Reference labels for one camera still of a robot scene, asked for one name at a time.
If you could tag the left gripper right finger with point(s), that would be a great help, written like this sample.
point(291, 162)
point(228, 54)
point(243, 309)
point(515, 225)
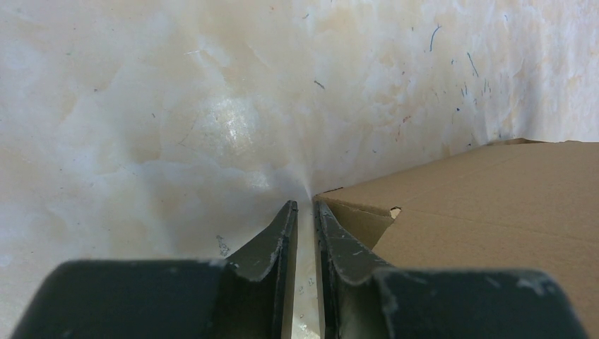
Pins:
point(365, 296)

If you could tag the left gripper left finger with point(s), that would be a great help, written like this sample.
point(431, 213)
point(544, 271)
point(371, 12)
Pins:
point(249, 294)

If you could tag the brown cardboard box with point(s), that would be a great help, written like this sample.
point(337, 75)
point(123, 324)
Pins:
point(514, 204)

